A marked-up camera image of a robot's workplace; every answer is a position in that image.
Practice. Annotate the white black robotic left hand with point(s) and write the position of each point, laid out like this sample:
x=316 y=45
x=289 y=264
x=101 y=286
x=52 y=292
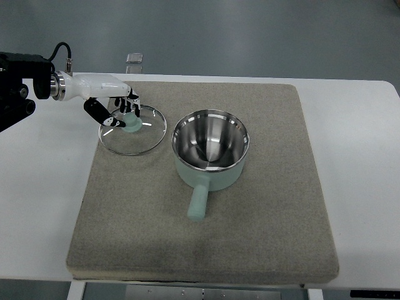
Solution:
x=92 y=86

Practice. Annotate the glass lid with green knob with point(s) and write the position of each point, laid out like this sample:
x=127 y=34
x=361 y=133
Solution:
x=140 y=135

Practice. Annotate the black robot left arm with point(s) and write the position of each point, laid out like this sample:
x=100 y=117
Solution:
x=15 y=68

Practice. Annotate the mint green saucepan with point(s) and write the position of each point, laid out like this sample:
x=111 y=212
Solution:
x=210 y=148

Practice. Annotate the black control panel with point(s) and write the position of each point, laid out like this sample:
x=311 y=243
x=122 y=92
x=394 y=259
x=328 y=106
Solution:
x=374 y=294

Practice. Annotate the metal bracket under table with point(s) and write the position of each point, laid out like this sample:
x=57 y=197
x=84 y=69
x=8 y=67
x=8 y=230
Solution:
x=169 y=292

